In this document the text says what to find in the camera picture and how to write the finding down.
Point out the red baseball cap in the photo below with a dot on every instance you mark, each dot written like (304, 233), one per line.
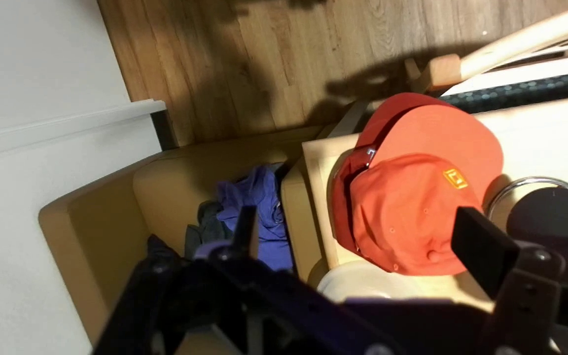
(344, 198)

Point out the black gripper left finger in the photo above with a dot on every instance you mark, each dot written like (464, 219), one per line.
(245, 227)

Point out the white bowl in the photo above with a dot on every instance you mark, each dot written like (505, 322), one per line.
(375, 284)

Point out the wooden chair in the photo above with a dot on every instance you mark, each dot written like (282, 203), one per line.
(521, 40)

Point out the purple garment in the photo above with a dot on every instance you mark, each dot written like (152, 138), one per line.
(265, 203)

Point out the silver cap stand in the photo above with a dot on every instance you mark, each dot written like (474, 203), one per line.
(503, 198)

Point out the light wooden table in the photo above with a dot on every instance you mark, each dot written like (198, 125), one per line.
(320, 190)

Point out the orange baseball cap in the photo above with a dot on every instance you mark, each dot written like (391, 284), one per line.
(415, 203)

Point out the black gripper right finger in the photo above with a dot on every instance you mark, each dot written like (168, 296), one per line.
(488, 249)

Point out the cardboard box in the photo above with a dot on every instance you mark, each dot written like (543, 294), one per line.
(107, 223)

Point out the dark gray clothing pile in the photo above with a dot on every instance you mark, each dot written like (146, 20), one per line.
(206, 229)

